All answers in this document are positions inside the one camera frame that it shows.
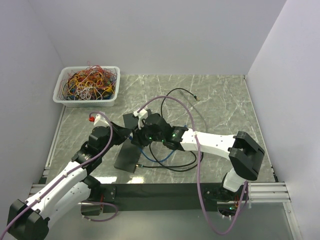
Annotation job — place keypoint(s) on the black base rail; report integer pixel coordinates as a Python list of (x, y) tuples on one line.
[(167, 196)]

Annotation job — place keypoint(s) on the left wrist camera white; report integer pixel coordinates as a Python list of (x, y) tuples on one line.
[(98, 119)]

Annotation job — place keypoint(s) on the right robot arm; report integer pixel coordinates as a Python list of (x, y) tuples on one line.
[(244, 153)]

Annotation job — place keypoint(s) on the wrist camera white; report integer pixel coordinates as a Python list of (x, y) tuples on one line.
[(140, 116), (98, 119)]

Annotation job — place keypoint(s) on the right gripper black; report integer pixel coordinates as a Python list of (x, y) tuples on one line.
[(138, 139)]

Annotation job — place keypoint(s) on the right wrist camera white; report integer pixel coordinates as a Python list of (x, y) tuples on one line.
[(140, 116)]

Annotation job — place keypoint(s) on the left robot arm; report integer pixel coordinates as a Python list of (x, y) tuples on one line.
[(31, 219)]

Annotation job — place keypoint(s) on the white plastic basket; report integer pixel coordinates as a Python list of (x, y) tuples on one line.
[(87, 86)]

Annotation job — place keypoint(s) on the black ethernet cable short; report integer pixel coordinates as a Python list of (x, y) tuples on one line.
[(178, 158)]

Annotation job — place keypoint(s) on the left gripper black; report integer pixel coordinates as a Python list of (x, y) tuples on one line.
[(122, 133)]

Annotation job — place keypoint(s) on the black network switch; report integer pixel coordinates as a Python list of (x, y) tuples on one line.
[(128, 157), (130, 121)]

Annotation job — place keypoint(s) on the black ethernet cable long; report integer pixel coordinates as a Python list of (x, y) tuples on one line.
[(174, 168)]

